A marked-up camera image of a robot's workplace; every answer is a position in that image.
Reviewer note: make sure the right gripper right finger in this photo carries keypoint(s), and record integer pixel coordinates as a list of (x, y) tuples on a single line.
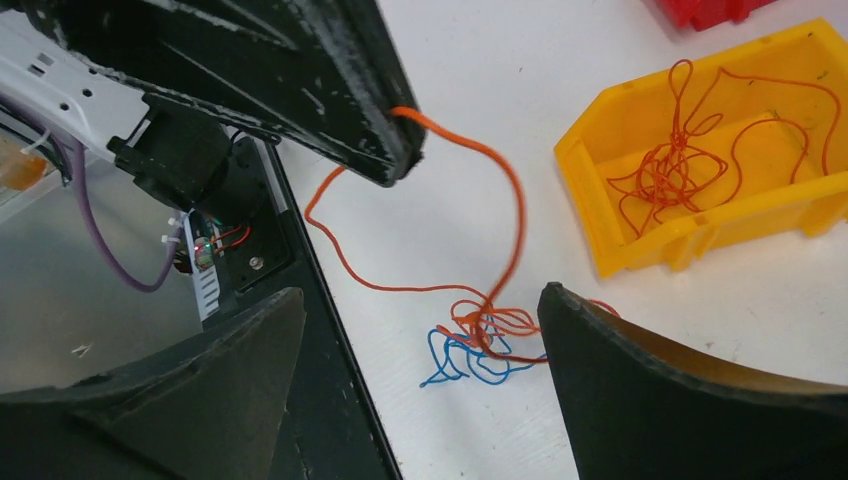
[(638, 405)]

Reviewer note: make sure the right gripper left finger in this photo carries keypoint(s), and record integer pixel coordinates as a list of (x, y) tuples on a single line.
[(209, 407)]

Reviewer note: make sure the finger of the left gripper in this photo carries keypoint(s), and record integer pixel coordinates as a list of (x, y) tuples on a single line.
[(324, 74)]

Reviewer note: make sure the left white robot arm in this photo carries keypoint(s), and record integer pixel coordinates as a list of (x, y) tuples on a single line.
[(178, 155)]

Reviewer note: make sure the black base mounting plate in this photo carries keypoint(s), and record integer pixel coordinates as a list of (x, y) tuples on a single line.
[(330, 428)]

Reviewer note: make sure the green lit controller board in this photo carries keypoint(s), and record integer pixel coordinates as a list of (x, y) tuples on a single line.
[(200, 233)]

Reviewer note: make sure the yellow plastic bin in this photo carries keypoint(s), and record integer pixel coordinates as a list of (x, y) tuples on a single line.
[(739, 145)]

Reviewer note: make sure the red plastic bin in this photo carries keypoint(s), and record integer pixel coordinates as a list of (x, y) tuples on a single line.
[(701, 15)]

